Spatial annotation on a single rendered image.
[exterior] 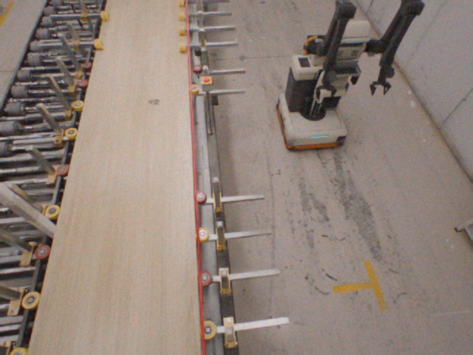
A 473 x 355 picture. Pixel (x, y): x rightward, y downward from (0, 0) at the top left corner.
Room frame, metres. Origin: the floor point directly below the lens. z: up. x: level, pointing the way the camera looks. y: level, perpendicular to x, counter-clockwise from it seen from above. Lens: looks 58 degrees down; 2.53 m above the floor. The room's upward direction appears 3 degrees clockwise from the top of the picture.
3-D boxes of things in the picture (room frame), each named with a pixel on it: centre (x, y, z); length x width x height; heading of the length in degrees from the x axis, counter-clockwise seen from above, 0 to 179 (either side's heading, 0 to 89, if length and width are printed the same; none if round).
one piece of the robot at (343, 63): (2.03, -0.74, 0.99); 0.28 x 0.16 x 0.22; 100
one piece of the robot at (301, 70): (2.41, -0.67, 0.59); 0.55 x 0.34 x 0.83; 100
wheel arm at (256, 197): (0.91, 0.07, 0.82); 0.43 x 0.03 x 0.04; 100
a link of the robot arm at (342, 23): (1.83, -0.55, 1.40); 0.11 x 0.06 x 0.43; 100
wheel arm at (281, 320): (0.17, -0.06, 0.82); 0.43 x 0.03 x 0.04; 100
